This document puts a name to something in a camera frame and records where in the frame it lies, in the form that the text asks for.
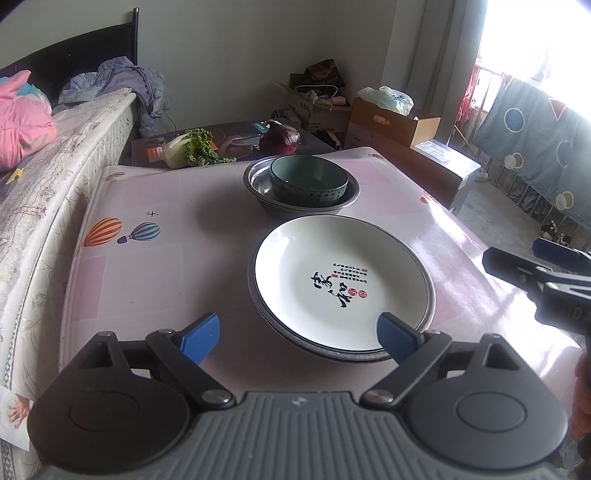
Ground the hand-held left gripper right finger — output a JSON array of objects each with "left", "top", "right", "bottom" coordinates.
[{"left": 360, "top": 312, "right": 520, "bottom": 409}]

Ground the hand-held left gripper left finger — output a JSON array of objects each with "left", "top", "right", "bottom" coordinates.
[{"left": 78, "top": 313, "right": 234, "bottom": 409}]

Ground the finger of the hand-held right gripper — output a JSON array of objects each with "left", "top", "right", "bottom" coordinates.
[
  {"left": 532, "top": 237, "right": 591, "bottom": 278},
  {"left": 481, "top": 247, "right": 555, "bottom": 296}
]

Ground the large steel basin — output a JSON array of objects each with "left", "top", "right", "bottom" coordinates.
[{"left": 248, "top": 217, "right": 437, "bottom": 364}]

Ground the white ceramic plate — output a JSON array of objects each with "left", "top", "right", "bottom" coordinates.
[{"left": 254, "top": 215, "right": 435, "bottom": 356}]

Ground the dark green ceramic bowl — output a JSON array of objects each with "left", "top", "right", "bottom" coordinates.
[{"left": 270, "top": 155, "right": 349, "bottom": 206}]

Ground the person's right hand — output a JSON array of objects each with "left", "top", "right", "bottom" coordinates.
[{"left": 573, "top": 353, "right": 591, "bottom": 439}]

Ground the blue patterned blanket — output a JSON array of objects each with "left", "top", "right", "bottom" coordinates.
[{"left": 475, "top": 76, "right": 591, "bottom": 222}]

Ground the brown box with white label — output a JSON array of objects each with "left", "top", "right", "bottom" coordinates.
[{"left": 369, "top": 136, "right": 481, "bottom": 215}]

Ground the pink hanging cloth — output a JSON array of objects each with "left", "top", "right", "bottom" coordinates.
[{"left": 459, "top": 65, "right": 482, "bottom": 125}]

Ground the long cardboard box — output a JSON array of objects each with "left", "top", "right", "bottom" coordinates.
[{"left": 348, "top": 97, "right": 441, "bottom": 148}]

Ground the napa cabbage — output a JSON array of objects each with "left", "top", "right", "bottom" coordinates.
[{"left": 161, "top": 128, "right": 236, "bottom": 168}]

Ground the dark flat printed box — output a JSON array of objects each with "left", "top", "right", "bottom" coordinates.
[{"left": 131, "top": 121, "right": 338, "bottom": 167}]

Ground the white quilted mattress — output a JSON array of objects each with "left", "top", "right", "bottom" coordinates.
[{"left": 0, "top": 88, "right": 139, "bottom": 480}]

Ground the white plastic bag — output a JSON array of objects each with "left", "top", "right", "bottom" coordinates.
[{"left": 358, "top": 85, "right": 414, "bottom": 116}]

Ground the open cardboard box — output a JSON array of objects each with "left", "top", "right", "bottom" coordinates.
[{"left": 274, "top": 80, "right": 352, "bottom": 134}]

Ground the pile of grey-blue clothes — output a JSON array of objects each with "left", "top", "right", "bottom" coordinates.
[{"left": 60, "top": 56, "right": 164, "bottom": 137}]

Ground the dark brown package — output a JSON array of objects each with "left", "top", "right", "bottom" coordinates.
[{"left": 305, "top": 59, "right": 347, "bottom": 88}]

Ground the pink patterned quilt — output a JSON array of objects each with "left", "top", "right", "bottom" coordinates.
[{"left": 0, "top": 69, "right": 58, "bottom": 169}]

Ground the black headboard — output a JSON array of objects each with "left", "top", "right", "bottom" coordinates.
[{"left": 0, "top": 7, "right": 139, "bottom": 107}]

